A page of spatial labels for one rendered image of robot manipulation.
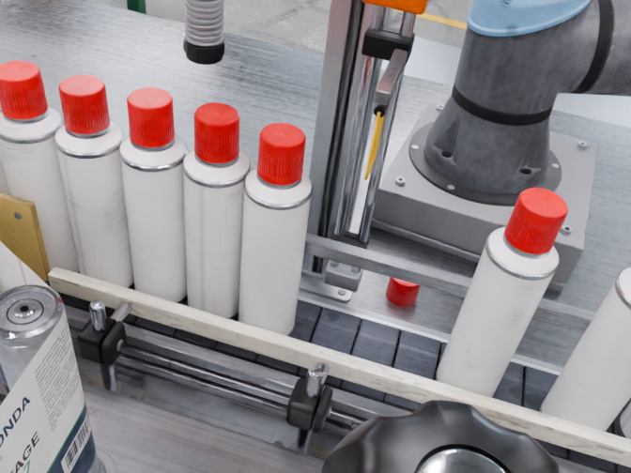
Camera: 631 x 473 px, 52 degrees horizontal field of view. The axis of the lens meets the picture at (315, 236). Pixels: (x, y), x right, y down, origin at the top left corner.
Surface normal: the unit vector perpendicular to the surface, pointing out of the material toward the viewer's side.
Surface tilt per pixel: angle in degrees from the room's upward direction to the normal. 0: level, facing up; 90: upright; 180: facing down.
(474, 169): 73
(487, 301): 90
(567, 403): 90
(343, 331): 0
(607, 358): 90
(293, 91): 0
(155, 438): 0
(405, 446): 10
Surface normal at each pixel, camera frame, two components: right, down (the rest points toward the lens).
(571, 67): 0.02, 0.74
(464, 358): -0.67, 0.44
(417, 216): -0.38, 0.58
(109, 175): 0.64, 0.56
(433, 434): 0.02, -0.86
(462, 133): -0.69, 0.15
